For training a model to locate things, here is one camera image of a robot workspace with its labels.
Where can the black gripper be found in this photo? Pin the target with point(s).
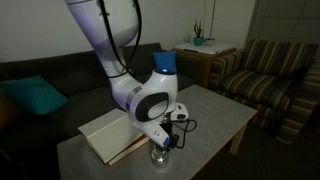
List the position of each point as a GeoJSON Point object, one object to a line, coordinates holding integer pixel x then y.
{"type": "Point", "coordinates": [167, 126]}

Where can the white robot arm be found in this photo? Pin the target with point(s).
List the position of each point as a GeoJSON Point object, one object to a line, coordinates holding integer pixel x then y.
{"type": "Point", "coordinates": [109, 25]}

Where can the grey coffee table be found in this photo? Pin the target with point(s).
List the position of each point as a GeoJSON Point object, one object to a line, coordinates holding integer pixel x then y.
{"type": "Point", "coordinates": [220, 121]}

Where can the white hardcover book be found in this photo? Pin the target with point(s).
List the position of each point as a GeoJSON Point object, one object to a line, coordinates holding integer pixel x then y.
{"type": "Point", "coordinates": [112, 136]}

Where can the blue throw pillow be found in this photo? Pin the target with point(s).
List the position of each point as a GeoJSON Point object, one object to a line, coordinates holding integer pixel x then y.
{"type": "Point", "coordinates": [165, 60]}

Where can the wooden side table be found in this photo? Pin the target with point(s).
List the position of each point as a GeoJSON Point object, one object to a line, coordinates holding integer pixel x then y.
{"type": "Point", "coordinates": [196, 65]}

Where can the teal plant pot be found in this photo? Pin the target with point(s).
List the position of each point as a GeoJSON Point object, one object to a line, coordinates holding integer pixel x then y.
{"type": "Point", "coordinates": [198, 41]}

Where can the small white plant pot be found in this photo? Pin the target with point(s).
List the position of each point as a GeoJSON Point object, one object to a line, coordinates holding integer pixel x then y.
{"type": "Point", "coordinates": [209, 42]}

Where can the striped armchair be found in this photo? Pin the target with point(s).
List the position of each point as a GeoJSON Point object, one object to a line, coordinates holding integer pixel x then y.
{"type": "Point", "coordinates": [279, 79]}

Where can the teal throw pillow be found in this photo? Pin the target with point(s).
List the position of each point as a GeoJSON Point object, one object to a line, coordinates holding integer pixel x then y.
{"type": "Point", "coordinates": [35, 95]}

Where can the dark grey fabric sofa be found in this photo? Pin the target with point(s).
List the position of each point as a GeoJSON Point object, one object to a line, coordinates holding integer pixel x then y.
{"type": "Point", "coordinates": [28, 145]}

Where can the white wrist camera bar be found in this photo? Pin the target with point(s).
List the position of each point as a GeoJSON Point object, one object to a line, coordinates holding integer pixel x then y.
{"type": "Point", "coordinates": [154, 131]}

